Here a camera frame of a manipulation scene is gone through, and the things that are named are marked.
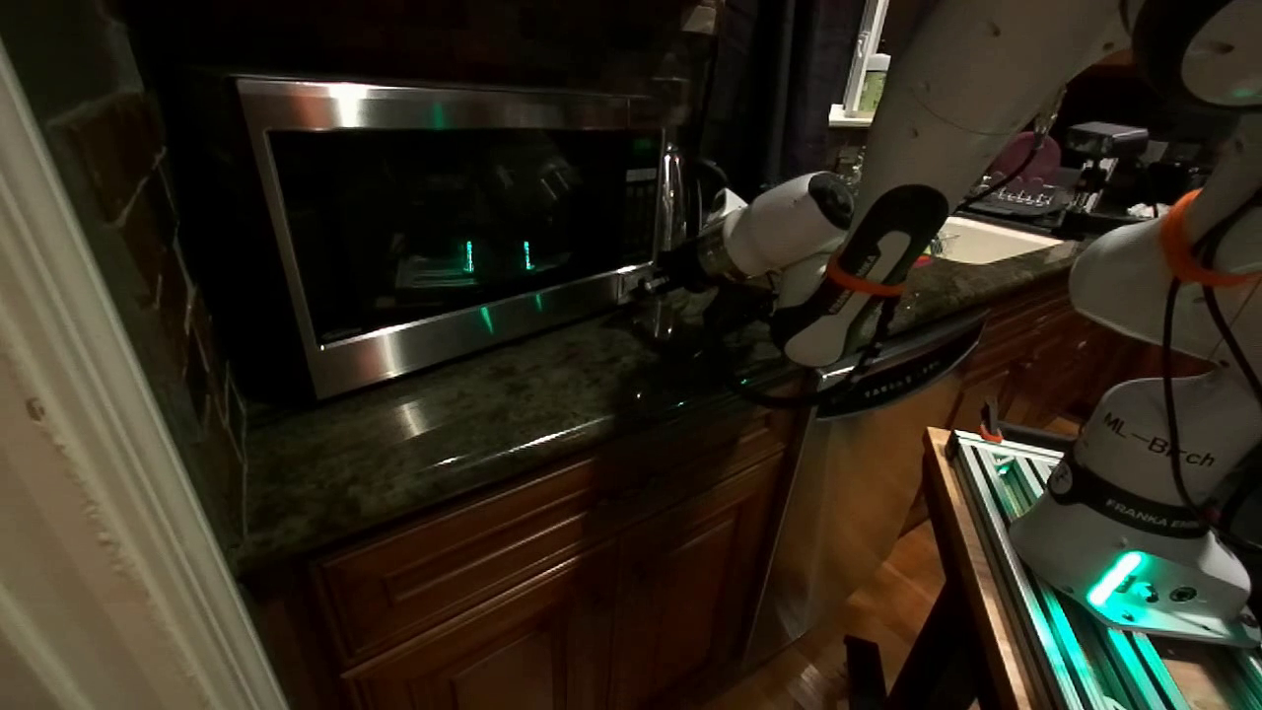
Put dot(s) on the stainless steel microwave body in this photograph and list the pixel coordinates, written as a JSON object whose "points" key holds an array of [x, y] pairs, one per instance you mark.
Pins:
{"points": [[217, 263]]}

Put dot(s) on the wooden kitchen base cabinet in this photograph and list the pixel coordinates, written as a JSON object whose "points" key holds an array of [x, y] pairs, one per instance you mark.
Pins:
{"points": [[526, 576]]}

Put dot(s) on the stainless steel dishwasher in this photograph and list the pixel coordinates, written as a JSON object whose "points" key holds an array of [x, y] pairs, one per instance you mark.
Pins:
{"points": [[853, 488]]}

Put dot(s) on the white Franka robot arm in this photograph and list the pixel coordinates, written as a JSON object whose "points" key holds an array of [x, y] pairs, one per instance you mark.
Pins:
{"points": [[973, 93]]}

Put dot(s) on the robot mounting cart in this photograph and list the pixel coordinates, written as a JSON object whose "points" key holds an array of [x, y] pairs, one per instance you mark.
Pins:
{"points": [[1009, 576]]}

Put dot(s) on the stainless steel microwave oven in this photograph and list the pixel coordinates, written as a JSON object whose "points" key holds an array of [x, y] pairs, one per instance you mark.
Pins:
{"points": [[397, 354]]}

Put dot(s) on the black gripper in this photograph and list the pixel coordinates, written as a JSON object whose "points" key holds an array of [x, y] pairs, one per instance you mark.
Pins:
{"points": [[697, 279]]}

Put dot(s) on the white kitchen sink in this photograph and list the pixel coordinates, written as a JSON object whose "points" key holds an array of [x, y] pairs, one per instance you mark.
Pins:
{"points": [[999, 244]]}

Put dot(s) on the stainless steel electric kettle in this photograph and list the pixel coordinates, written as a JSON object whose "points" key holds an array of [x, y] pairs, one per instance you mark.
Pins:
{"points": [[670, 185]]}

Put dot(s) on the wooden cabinet beside dishwasher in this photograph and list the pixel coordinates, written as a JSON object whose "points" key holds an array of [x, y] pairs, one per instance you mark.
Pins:
{"points": [[1049, 358]]}

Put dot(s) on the white door frame trim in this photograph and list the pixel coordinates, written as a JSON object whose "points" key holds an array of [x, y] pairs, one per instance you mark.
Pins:
{"points": [[92, 528]]}

